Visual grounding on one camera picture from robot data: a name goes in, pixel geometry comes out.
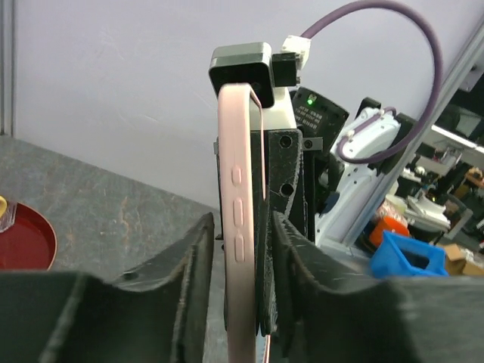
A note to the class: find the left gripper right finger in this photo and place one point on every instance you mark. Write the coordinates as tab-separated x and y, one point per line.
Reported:
329	313

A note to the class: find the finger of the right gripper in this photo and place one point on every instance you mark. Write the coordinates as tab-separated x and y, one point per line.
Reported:
283	168
266	272

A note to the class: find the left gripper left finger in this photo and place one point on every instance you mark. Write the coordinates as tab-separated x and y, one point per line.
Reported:
154	312

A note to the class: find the phone with pink case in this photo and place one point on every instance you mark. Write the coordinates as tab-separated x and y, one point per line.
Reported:
236	197

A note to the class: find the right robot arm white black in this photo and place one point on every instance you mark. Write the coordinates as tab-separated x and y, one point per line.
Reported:
371	123

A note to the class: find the blue plastic bin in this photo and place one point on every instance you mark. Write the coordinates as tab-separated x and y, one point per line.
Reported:
400	256

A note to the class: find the cardboard box background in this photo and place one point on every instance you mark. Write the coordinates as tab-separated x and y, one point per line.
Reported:
462	261

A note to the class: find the round red tray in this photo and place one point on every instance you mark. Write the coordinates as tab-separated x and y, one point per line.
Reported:
31	243

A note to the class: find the clear glass cup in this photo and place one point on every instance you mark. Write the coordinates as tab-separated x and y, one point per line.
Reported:
8	219

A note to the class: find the yellow mug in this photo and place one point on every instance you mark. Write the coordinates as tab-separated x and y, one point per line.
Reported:
3	206

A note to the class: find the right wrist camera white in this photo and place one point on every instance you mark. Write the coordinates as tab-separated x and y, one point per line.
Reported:
269	74

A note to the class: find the left aluminium frame post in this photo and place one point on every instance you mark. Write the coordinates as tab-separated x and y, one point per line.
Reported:
8	66

